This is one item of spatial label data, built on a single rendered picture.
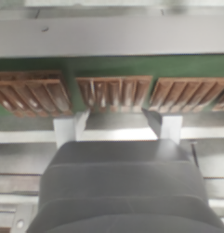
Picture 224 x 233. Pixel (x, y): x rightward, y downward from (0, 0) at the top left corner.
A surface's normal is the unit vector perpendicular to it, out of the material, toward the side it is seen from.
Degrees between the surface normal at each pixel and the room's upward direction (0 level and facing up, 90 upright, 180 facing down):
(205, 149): 90
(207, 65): 2
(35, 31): 90
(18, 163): 90
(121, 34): 90
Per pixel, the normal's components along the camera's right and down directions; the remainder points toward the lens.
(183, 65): 0.02, 0.88
